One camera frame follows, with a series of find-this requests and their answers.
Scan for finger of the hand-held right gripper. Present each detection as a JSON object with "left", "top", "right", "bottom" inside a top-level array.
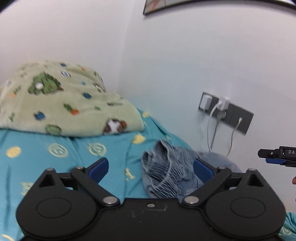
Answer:
[
  {"left": 258, "top": 149, "right": 279, "bottom": 159},
  {"left": 265, "top": 158, "right": 287, "bottom": 166}
]

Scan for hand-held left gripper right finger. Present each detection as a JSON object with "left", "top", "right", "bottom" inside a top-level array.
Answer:
[{"left": 181, "top": 158, "right": 264, "bottom": 207}]

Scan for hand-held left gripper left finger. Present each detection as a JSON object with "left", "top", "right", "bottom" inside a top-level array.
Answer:
[{"left": 38, "top": 158, "right": 121, "bottom": 207}]

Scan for blue denim pants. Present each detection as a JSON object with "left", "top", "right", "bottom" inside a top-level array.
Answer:
[{"left": 141, "top": 138, "right": 243, "bottom": 199}]

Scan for teal printed bed sheet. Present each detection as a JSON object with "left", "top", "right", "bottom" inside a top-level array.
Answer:
[{"left": 0, "top": 108, "right": 296, "bottom": 241}]

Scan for green printed fleece blanket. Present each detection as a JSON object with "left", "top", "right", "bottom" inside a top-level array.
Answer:
[{"left": 0, "top": 60, "right": 145, "bottom": 137}]

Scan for white power adapter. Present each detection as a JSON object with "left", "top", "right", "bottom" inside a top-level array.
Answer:
[{"left": 217, "top": 96, "right": 231, "bottom": 110}]

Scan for white charging cable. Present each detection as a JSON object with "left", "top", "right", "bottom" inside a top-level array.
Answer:
[
  {"left": 225, "top": 118, "right": 242, "bottom": 157},
  {"left": 206, "top": 102, "right": 223, "bottom": 152},
  {"left": 199, "top": 109, "right": 210, "bottom": 150}
]

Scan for grey wall socket panel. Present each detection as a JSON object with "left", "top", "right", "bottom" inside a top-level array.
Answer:
[{"left": 198, "top": 91, "right": 254, "bottom": 135}]

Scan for framed wall picture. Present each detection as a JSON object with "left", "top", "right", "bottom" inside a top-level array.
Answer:
[{"left": 143, "top": 0, "right": 296, "bottom": 16}]

